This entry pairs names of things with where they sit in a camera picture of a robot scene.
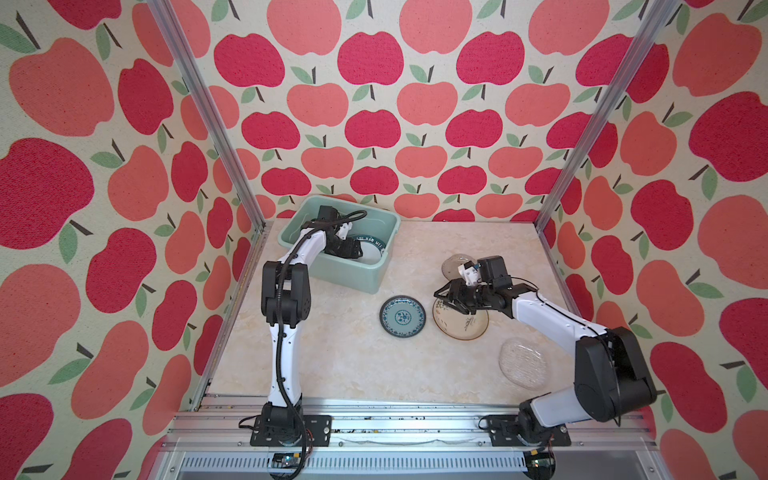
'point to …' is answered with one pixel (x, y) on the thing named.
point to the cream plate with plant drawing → (456, 323)
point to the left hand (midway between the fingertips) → (356, 253)
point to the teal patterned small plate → (402, 316)
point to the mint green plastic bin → (352, 273)
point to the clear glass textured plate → (525, 363)
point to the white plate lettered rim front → (372, 249)
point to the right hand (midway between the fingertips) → (444, 295)
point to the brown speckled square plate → (450, 265)
